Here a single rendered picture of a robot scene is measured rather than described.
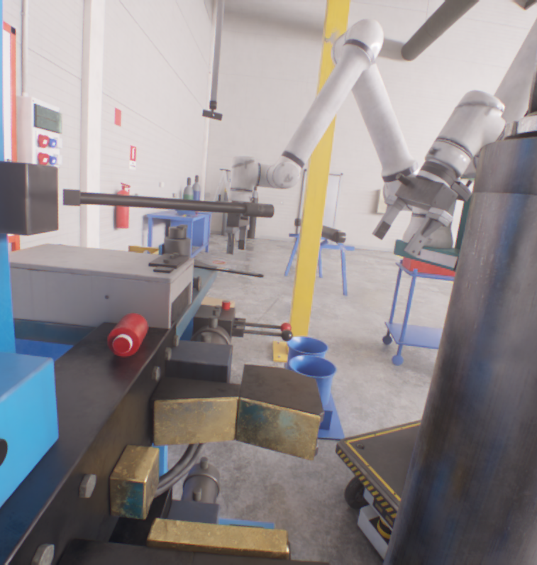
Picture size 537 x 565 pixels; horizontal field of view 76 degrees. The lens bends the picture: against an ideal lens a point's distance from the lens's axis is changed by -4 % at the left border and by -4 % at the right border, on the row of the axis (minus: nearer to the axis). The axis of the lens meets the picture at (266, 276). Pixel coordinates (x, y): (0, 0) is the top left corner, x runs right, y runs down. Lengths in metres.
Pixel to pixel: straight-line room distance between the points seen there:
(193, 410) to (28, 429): 0.34
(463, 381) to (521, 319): 0.11
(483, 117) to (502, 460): 0.62
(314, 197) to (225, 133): 8.55
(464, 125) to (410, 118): 11.25
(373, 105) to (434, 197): 0.82
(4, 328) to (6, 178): 0.25
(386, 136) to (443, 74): 11.19
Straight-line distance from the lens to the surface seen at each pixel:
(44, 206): 0.59
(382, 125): 1.56
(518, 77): 1.10
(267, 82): 11.57
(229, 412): 0.73
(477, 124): 0.86
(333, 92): 1.33
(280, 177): 1.22
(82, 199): 0.62
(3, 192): 0.58
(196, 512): 1.12
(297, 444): 0.73
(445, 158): 0.83
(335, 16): 3.25
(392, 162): 1.58
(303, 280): 3.03
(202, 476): 1.24
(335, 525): 1.91
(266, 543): 0.48
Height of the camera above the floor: 1.38
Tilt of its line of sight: 13 degrees down
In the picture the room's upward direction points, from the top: 6 degrees clockwise
